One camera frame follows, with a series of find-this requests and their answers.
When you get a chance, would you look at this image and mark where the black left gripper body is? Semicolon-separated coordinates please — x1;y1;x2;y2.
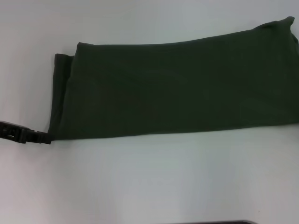
0;120;29;144

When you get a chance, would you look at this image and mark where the dark green FREE T-shirt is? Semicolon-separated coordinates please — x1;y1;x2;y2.
48;15;299;142

